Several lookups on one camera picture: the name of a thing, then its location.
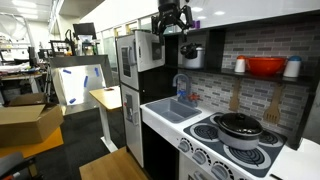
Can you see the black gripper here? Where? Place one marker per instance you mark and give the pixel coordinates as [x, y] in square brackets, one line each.
[169, 11]

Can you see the white toy microwave door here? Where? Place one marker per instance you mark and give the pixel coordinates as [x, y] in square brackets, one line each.
[145, 53]

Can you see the grey pot with black lid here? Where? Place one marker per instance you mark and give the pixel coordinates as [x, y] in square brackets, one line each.
[238, 131]

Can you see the grey stovetop panel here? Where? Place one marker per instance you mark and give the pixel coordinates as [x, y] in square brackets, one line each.
[266, 160]

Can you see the small purple block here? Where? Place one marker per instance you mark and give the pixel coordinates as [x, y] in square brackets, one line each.
[197, 24]

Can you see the grey toy faucet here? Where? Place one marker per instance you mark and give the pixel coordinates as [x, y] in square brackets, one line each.
[186, 83]

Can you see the white shaker orange cap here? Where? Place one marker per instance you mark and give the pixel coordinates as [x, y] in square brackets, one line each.
[240, 65]

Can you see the white glossy board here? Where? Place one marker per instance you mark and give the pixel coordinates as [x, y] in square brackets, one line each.
[250, 10]

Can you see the grey toy sink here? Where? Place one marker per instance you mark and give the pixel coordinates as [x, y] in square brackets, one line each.
[171, 110]

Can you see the black monitor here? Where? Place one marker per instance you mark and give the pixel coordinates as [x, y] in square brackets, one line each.
[85, 30]

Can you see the blue tape strip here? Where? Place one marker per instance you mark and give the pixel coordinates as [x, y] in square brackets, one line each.
[97, 72]
[72, 100]
[86, 81]
[67, 71]

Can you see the small dark flat object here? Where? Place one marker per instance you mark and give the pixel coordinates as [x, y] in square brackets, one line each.
[109, 89]

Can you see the black white toy kitchen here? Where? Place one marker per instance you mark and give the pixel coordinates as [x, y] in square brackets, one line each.
[266, 36]

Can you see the wooden spatula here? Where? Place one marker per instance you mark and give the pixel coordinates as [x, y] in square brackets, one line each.
[234, 103]

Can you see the light wooden desk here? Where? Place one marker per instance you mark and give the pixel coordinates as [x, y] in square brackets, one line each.
[106, 98]

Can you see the red plastic bowl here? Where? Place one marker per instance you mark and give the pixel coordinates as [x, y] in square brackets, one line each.
[266, 65]

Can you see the silver metal panel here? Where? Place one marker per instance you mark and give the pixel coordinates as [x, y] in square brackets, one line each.
[76, 90]

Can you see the grey stove knob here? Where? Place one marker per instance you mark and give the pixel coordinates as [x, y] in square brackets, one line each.
[184, 146]
[220, 171]
[199, 156]

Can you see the grey fridge door with dispenser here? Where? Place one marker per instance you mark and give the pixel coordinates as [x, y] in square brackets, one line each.
[131, 140]

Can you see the white shaker blue cap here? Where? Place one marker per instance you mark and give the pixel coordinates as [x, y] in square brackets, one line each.
[292, 68]

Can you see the wooden slotted turner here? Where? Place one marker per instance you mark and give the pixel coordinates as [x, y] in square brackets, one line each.
[273, 113]

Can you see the wooden floor platform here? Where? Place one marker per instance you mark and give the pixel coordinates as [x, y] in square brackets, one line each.
[110, 166]

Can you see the cluttered background desk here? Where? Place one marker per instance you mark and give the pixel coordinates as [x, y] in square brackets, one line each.
[16, 77]

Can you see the brown cardboard box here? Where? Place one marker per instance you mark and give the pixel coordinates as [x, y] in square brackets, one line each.
[26, 126]

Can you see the orange floor mat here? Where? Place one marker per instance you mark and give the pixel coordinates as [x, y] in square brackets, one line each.
[33, 148]

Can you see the black grey chair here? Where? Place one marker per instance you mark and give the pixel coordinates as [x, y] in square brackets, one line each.
[13, 163]

